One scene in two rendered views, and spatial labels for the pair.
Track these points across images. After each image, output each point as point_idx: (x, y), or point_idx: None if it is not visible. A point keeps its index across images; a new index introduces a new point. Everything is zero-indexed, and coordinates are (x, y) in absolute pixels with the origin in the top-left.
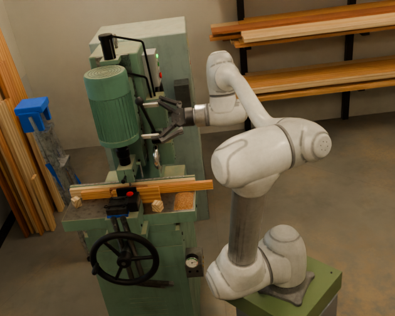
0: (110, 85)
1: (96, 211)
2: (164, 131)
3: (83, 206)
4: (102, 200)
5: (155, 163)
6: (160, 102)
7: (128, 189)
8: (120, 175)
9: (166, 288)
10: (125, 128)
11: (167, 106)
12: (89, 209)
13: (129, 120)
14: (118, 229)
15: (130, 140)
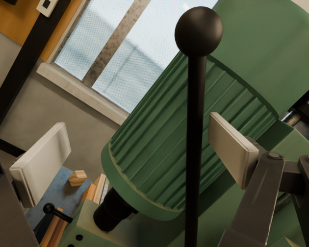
0: (228, 6)
1: (43, 196)
2: (7, 201)
3: (68, 186)
4: (68, 212)
5: None
6: (268, 165)
7: (37, 231)
8: (76, 209)
9: None
10: (138, 136)
11: (261, 209)
12: (56, 191)
13: (163, 140)
14: None
15: (115, 171)
